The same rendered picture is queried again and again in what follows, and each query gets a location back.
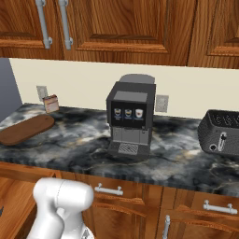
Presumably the wooden drawer front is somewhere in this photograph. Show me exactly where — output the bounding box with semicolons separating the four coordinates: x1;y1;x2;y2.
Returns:
0;162;63;185
60;171;165;209
169;187;239;222

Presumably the brown wooden cutting board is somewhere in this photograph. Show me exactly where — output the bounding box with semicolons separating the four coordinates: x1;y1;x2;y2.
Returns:
0;114;56;147

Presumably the black coffee machine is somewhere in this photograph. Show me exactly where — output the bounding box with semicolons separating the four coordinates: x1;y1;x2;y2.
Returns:
105;73;157;161

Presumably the small pink and brown box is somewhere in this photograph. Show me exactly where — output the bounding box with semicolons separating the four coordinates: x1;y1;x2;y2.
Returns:
42;93;60;114

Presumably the dark grey toaster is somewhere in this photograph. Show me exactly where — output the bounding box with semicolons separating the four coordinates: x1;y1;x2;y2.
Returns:
197;109;239;158

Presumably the wooden base cupboard door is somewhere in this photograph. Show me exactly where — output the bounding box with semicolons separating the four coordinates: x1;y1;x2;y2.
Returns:
155;206;239;239
83;200;163;239

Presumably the white wall outlet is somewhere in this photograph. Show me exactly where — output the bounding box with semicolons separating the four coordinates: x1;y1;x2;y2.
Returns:
155;94;170;114
35;85;49;103

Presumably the silver drawer handle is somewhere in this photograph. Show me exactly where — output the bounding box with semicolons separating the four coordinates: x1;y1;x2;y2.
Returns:
93;182;124;197
203;199;239;216

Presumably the wide wooden wall cupboard door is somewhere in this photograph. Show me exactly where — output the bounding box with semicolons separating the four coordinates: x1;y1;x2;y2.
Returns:
55;0;198;67

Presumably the silver cupboard door handle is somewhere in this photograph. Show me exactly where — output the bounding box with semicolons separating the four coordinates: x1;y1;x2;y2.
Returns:
35;0;53;50
58;0;75;51

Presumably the silver base cupboard handle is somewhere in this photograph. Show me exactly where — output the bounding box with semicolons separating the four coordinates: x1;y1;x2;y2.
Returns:
162;214;172;239

